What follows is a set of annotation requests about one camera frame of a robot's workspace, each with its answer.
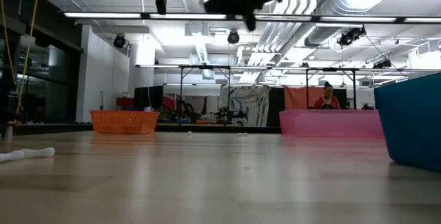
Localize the orange plastic basket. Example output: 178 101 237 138
90 110 161 135

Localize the LED light bar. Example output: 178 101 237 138
63 11 441 24

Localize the white patterned drape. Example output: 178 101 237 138
220 85 271 128

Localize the orange cloth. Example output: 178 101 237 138
284 85 334 111

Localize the black curtain panel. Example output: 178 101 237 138
267 86 286 128

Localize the black monitor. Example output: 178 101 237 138
134 85 164 111

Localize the black ceiling spotlight cluster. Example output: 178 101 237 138
336 26 367 48

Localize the red box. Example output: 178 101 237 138
116 96 136 108

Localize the person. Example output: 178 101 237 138
313 81 341 110

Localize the pink plastic bin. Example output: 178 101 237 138
279 109 385 139

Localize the teal plastic bin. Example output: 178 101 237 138
373 73 441 174

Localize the silver metal cylinder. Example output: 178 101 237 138
3 121 14 141

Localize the black metal stand frame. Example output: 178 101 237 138
178 64 232 125
305 67 358 111

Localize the yellow cable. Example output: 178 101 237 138
0 0 41 114

